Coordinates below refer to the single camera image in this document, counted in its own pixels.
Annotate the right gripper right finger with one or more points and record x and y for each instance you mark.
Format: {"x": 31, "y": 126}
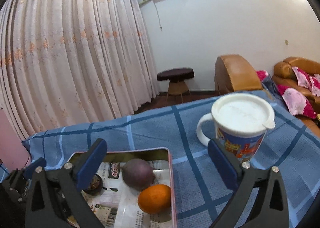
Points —
{"x": 258, "y": 192}

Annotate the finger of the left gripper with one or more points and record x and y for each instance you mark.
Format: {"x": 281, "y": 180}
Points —
{"x": 39, "y": 164}

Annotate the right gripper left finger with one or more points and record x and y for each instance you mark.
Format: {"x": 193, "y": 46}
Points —
{"x": 53, "y": 191}

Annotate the dark water chestnut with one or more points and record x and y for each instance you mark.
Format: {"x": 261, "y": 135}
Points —
{"x": 93, "y": 184}

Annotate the pink metal tin box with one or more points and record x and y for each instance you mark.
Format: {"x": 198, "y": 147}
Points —
{"x": 115, "y": 204}

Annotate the purple round fruit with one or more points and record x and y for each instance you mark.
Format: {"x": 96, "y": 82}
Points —
{"x": 138, "y": 174}

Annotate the large orange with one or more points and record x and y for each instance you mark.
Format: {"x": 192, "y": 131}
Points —
{"x": 155, "y": 199}

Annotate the pink electric kettle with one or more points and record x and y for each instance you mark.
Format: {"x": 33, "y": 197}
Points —
{"x": 13, "y": 154}

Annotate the white printed mug with lid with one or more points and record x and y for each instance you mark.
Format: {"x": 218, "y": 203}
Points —
{"x": 241, "y": 122}

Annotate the pink floral blanket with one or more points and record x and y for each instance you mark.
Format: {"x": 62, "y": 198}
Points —
{"x": 296, "y": 103}

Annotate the floral pink curtain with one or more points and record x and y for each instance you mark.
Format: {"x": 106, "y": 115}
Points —
{"x": 65, "y": 62}

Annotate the brown leather sofa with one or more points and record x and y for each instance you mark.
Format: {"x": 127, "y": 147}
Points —
{"x": 285, "y": 74}

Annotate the brown leather armchair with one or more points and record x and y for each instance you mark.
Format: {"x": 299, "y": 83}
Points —
{"x": 235, "y": 73}

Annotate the dark round stool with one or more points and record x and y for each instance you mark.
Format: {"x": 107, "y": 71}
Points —
{"x": 176, "y": 77}

